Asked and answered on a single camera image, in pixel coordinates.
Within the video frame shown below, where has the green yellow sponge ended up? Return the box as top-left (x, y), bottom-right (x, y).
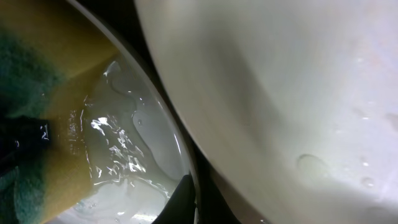
top-left (1, 0), bottom-right (116, 223)

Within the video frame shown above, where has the white plate light blue rim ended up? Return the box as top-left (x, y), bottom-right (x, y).
top-left (53, 1), bottom-right (195, 223)

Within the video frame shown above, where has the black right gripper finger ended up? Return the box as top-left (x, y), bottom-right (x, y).
top-left (152, 175), bottom-right (196, 224)

